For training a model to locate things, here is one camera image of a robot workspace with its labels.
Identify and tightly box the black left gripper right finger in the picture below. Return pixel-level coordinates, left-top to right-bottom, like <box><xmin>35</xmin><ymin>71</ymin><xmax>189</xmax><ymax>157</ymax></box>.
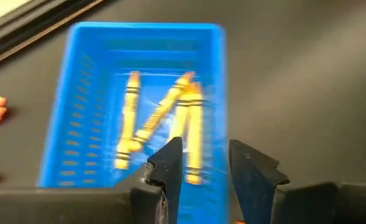
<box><xmin>229</xmin><ymin>139</ymin><xmax>366</xmax><ymax>224</ymax></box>

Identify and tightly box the blue plastic basket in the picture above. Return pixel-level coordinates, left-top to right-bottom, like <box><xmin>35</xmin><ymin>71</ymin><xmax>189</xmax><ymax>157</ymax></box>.
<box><xmin>36</xmin><ymin>21</ymin><xmax>230</xmax><ymax>224</ymax></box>

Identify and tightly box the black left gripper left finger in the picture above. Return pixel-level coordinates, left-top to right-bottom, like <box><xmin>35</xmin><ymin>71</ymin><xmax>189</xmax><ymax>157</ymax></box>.
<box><xmin>0</xmin><ymin>136</ymin><xmax>183</xmax><ymax>224</ymax></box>

